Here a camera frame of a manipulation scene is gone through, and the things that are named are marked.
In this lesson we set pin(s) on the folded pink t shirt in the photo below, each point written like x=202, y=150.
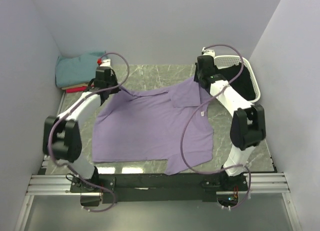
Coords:
x=75, y=89

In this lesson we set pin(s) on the purple t shirt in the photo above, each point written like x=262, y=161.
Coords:
x=168, y=123

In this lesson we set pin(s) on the folded tan t shirt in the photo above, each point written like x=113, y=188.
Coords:
x=75, y=86

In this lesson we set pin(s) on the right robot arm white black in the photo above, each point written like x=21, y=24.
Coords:
x=248, y=126

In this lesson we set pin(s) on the black t shirt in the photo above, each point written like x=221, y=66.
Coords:
x=243, y=84

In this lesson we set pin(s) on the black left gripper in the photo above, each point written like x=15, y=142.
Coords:
x=114, y=77

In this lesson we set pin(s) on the white plastic laundry basket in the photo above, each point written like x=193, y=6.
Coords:
x=226, y=61

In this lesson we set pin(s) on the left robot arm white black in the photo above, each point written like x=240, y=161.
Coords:
x=62, y=133

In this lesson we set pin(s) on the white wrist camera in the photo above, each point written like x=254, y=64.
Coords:
x=106, y=62
x=208, y=52

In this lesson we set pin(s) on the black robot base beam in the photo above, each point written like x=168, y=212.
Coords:
x=142, y=187

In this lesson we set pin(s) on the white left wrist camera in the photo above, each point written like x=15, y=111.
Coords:
x=106, y=62

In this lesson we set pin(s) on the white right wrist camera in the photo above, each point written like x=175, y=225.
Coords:
x=208, y=52

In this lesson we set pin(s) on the aluminium frame rail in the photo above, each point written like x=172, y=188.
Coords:
x=49, y=206

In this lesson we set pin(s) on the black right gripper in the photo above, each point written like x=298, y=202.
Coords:
x=196, y=78

